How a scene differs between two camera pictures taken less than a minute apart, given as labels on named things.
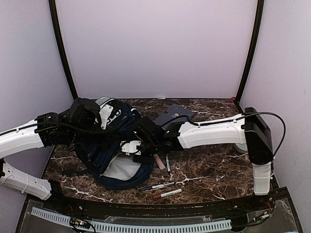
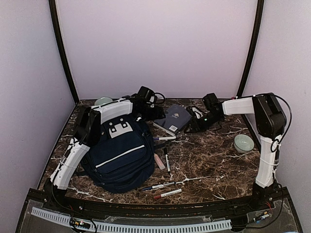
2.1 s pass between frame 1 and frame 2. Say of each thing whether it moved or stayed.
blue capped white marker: stayed
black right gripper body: moved
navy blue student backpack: moved
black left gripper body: moved
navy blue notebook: stayed
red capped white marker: stayed
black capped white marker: stayed
